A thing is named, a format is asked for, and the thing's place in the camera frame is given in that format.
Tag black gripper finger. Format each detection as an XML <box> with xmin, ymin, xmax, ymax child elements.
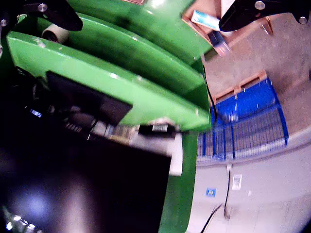
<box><xmin>0</xmin><ymin>0</ymin><xmax>84</xmax><ymax>32</ymax></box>
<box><xmin>218</xmin><ymin>0</ymin><xmax>311</xmax><ymax>33</ymax></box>

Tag divided cardboard box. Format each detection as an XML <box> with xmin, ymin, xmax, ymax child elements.
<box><xmin>181</xmin><ymin>0</ymin><xmax>274</xmax><ymax>59</ymax></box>

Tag clear packing tape roll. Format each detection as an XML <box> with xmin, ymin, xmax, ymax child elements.
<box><xmin>41</xmin><ymin>23</ymin><xmax>70</xmax><ymax>45</ymax></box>

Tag dark blue carton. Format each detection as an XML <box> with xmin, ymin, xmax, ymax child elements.
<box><xmin>207</xmin><ymin>30</ymin><xmax>233</xmax><ymax>58</ymax></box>

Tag wooden pallet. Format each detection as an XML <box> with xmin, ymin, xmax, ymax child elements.
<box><xmin>215</xmin><ymin>70</ymin><xmax>268</xmax><ymax>102</ymax></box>

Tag green metal cabinet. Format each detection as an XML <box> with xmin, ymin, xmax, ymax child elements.
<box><xmin>0</xmin><ymin>0</ymin><xmax>212</xmax><ymax>233</ymax></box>

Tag flat black monitor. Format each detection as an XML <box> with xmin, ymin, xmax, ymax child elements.
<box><xmin>45</xmin><ymin>70</ymin><xmax>134</xmax><ymax>127</ymax></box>

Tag large black screen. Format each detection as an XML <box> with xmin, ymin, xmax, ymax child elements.
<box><xmin>0</xmin><ymin>131</ymin><xmax>173</xmax><ymax>233</ymax></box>

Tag black hanging cable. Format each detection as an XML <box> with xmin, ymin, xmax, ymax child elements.
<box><xmin>206</xmin><ymin>72</ymin><xmax>219</xmax><ymax>127</ymax></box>

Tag thin black floor cables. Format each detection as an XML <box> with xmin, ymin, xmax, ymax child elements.
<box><xmin>201</xmin><ymin>165</ymin><xmax>231</xmax><ymax>233</ymax></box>

